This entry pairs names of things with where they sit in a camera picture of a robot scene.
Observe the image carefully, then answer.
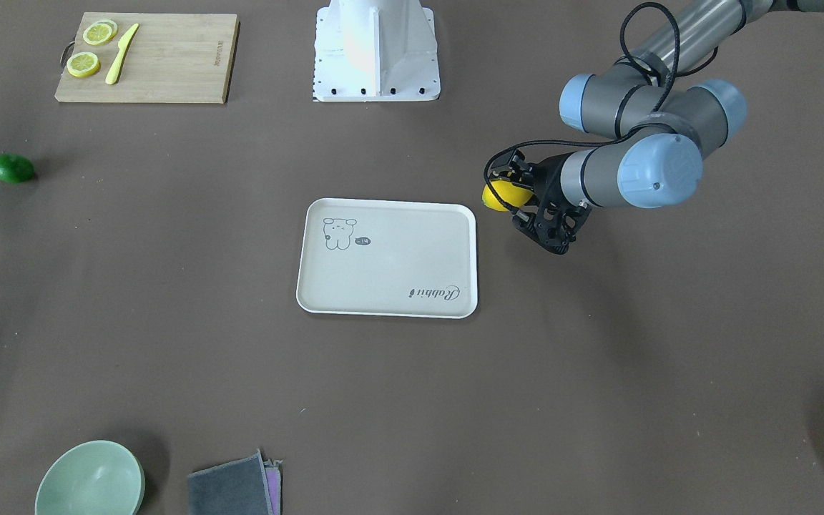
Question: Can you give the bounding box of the green lime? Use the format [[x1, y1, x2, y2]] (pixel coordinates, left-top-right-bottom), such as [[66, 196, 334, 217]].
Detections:
[[0, 153, 36, 185]]

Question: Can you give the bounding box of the mint green bowl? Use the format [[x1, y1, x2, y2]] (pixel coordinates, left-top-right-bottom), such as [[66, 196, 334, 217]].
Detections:
[[34, 440, 146, 514]]

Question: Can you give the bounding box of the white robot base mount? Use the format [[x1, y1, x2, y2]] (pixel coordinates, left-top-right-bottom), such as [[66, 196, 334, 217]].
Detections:
[[312, 1, 441, 102]]

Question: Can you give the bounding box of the cream rabbit print tray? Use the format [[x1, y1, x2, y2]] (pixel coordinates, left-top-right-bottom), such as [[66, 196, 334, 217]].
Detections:
[[295, 198, 479, 319]]

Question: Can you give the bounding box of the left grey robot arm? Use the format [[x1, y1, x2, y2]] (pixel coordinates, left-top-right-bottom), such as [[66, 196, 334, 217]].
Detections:
[[481, 1, 824, 255]]

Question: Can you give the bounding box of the yellow lemon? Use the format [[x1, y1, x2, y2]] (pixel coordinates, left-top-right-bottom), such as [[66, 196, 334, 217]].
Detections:
[[481, 180, 534, 212]]

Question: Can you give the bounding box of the grey folded cloth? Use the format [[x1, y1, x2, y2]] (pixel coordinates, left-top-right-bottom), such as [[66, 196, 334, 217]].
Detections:
[[187, 452, 272, 514]]

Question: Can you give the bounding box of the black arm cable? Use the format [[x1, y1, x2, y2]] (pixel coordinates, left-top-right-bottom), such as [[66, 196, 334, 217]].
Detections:
[[484, 2, 719, 210]]

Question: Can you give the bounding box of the wooden cutting board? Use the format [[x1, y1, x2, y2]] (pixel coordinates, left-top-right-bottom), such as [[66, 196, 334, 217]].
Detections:
[[54, 11, 240, 104]]

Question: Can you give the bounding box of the yellow plastic knife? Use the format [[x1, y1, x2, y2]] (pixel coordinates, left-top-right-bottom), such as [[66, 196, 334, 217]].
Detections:
[[104, 23, 140, 85]]

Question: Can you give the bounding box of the lemon slice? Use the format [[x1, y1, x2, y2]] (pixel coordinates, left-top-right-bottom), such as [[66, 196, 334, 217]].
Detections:
[[64, 51, 101, 78], [82, 19, 118, 46]]

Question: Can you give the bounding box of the purple cloth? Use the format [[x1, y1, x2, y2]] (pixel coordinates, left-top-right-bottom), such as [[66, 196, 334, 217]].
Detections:
[[263, 460, 283, 515]]

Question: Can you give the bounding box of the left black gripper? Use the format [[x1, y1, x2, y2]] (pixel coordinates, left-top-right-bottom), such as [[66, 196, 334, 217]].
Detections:
[[495, 150, 591, 255]]

